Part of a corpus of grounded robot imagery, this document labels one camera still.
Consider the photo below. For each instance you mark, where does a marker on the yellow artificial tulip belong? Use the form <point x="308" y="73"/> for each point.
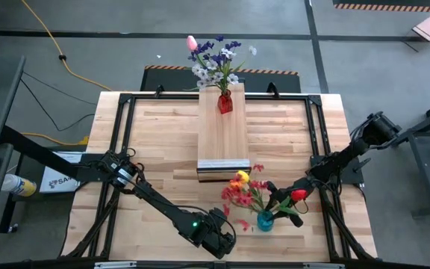
<point x="243" y="176"/>

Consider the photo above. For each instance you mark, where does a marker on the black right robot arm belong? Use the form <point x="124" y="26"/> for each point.
<point x="349" y="155"/>

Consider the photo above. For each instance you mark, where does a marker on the white printed sign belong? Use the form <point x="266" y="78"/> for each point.
<point x="56" y="183"/>

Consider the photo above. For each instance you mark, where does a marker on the wooden shelf with black frame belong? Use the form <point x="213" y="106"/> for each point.
<point x="222" y="127"/>

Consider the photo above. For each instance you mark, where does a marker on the red blossom flower sprig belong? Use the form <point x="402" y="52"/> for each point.
<point x="245" y="200"/>

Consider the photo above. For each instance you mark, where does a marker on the white artificial flower sprig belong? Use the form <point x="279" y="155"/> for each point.
<point x="200" y="71"/>

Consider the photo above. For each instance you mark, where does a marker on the black metal table frame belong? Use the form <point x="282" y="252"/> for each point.
<point x="256" y="97"/>

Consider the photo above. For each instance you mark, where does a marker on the red artificial tulip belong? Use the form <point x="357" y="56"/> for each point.
<point x="299" y="195"/>

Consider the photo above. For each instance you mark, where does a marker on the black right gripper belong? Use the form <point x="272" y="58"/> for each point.
<point x="286" y="192"/>

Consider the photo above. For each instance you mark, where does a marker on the orange artificial tulip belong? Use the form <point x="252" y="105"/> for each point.
<point x="236" y="184"/>

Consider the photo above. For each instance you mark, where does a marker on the pink artificial tulip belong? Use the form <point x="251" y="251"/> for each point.
<point x="192" y="43"/>

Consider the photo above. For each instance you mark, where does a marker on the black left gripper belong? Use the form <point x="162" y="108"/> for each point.
<point x="218" y="233"/>

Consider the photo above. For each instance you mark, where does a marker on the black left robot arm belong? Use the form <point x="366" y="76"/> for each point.
<point x="155" y="201"/>

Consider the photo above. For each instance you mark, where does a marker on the white and yellow bottle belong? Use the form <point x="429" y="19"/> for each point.
<point x="19" y="185"/>

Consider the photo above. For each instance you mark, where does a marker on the grey metal table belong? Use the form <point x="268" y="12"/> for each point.
<point x="429" y="123"/>

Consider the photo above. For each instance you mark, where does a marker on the red glass vase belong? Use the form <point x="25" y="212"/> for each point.
<point x="225" y="104"/>

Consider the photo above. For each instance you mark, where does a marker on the black mat with hazard stripe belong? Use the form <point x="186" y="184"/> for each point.
<point x="386" y="6"/>
<point x="267" y="80"/>

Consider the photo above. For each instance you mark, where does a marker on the silver metal bracket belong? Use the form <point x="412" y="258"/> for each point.
<point x="323" y="266"/>
<point x="114" y="265"/>

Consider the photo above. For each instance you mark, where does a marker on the blue glass vase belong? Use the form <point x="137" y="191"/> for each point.
<point x="265" y="221"/>

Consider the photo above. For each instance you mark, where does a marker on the purple artificial flower sprig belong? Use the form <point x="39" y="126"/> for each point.
<point x="204" y="48"/>

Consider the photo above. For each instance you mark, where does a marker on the black frame clamp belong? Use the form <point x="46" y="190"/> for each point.
<point x="273" y="89"/>
<point x="159" y="91"/>

